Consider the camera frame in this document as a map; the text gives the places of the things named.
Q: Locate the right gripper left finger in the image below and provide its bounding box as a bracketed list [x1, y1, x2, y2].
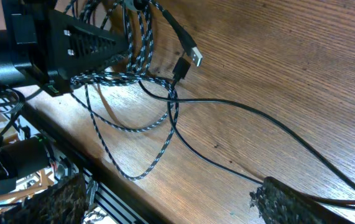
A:
[0, 174, 89, 224]

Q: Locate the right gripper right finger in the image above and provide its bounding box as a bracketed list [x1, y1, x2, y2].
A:
[249, 177, 351, 224]

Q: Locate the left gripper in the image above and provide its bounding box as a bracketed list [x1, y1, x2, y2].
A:
[1, 0, 128, 96]

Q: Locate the black white braided cable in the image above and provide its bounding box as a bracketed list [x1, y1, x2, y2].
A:
[62, 0, 203, 182]

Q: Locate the thin black cable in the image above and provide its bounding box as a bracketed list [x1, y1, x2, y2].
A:
[138, 51, 355, 214]

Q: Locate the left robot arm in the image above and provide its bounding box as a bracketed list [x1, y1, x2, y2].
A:
[0, 1, 128, 195]

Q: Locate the black table edge rail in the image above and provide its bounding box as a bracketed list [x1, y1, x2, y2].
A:
[22, 105, 171, 223]

